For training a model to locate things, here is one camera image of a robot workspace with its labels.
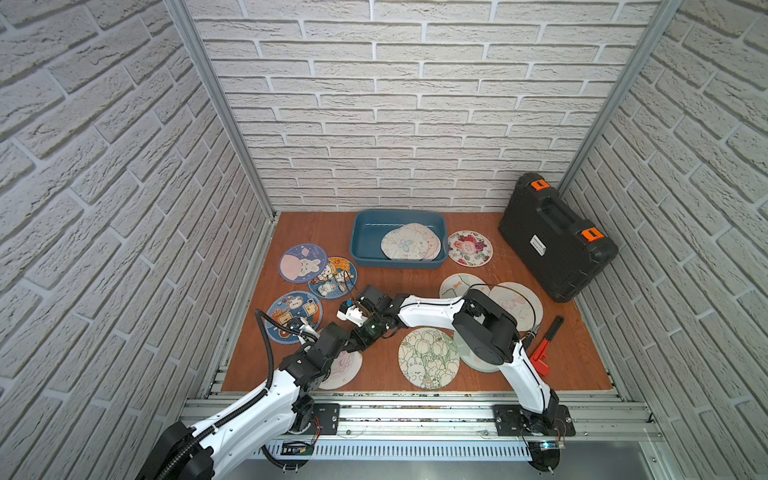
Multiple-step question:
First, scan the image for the pale moon bunny coaster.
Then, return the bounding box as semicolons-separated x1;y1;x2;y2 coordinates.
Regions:
490;282;543;332

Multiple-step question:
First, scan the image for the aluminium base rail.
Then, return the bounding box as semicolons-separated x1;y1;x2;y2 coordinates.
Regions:
207;391;664;463

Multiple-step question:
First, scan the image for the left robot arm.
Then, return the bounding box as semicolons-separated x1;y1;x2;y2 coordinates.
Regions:
137;324;349;479

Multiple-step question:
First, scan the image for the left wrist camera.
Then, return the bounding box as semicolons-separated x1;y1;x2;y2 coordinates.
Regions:
293;318;319;341

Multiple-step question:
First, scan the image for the purple bunny coaster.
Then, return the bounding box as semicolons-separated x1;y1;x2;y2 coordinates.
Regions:
278;243;329;284

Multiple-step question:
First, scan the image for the green tulip coaster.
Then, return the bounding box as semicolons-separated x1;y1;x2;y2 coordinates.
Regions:
398;328;461;390

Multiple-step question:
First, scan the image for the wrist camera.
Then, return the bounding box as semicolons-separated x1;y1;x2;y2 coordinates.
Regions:
336;299;368;326
293;318;319;341

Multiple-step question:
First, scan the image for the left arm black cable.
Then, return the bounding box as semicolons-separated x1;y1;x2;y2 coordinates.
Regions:
155;308;319;480

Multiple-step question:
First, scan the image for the black tool case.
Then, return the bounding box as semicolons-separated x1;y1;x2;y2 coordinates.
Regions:
498;172;618;303

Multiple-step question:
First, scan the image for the white butterfly coaster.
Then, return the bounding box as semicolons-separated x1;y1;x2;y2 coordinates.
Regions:
380;227;429;261

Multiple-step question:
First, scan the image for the teal plastic storage box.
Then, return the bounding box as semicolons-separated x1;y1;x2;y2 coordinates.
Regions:
350;209;448;270

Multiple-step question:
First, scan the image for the red black screwdriver tool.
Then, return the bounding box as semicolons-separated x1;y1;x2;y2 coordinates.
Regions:
522;316;565;377

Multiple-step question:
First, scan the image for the blue denim bears coaster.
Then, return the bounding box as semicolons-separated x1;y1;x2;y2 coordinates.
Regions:
308;256;358;300

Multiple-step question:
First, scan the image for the green bunny coaster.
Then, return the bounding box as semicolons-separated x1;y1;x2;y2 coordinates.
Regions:
453;331;499;373

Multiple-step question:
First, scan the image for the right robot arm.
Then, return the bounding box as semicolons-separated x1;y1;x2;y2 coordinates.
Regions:
337;285;559;436

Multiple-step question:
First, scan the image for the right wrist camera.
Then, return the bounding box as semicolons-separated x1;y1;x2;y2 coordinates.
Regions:
336;299;368;326

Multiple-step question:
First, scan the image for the white alpaca coaster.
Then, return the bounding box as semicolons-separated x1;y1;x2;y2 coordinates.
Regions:
439;273;491;299

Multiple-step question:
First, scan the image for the blue car animals coaster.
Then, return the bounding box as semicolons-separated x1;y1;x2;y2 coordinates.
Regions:
267;291;323;345

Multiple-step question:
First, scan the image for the pink round bunny coaster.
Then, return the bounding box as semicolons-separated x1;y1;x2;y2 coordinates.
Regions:
319;352;363;390

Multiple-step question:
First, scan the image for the red rose floral coaster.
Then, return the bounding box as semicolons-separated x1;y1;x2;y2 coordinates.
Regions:
448;230;494;268

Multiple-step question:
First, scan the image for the peach bunny shaped coaster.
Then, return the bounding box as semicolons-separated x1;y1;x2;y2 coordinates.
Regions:
408;223;442;261

